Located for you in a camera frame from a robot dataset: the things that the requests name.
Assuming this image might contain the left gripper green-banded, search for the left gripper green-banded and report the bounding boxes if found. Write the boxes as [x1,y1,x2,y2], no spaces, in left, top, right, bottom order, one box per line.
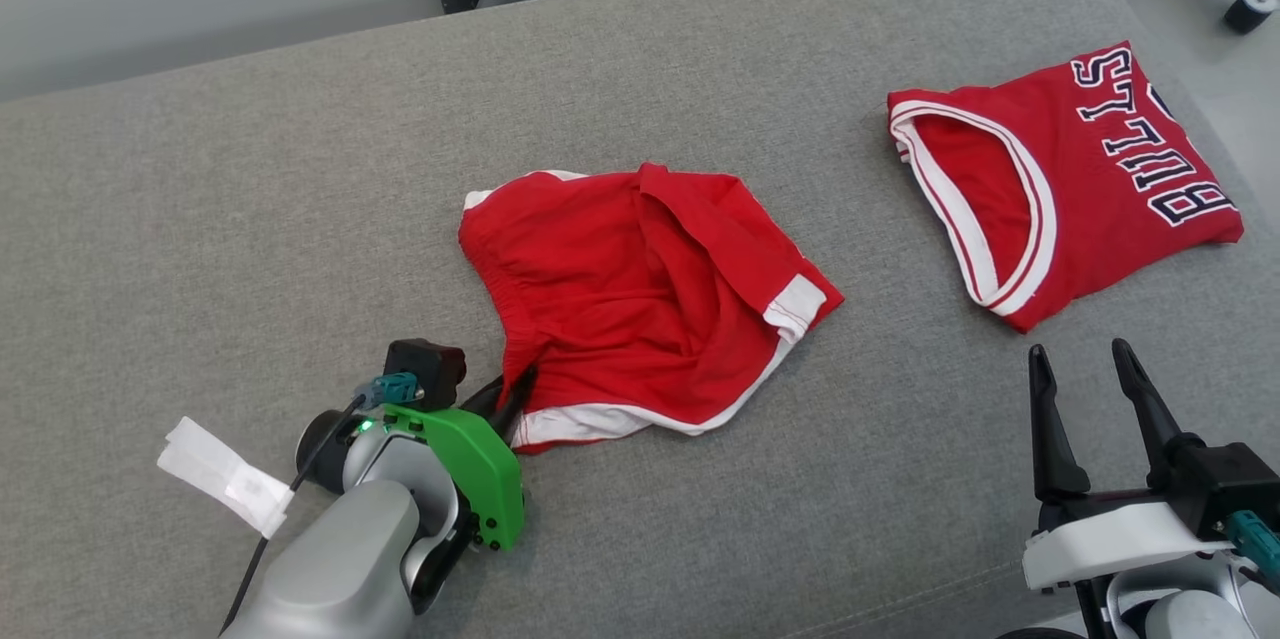
[380,366,539,552]

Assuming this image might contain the right gripper white-banded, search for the right gripper white-banded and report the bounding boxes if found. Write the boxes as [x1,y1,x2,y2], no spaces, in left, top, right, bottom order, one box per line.
[1022,338,1241,592]

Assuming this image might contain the red and white shorts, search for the red and white shorts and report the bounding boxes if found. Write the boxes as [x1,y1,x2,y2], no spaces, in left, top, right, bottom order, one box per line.
[458,162,845,455]

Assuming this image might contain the red Bulls basketball jersey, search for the red Bulls basketball jersey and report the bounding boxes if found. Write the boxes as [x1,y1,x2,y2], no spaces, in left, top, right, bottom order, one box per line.
[887,41,1245,334]

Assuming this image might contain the white tape tag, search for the white tape tag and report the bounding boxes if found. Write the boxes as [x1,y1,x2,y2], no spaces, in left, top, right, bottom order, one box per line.
[157,416,296,540]

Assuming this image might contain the grey fabric sofa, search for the grey fabric sofa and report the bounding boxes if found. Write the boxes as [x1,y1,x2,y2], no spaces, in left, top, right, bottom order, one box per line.
[0,0,1280,639]

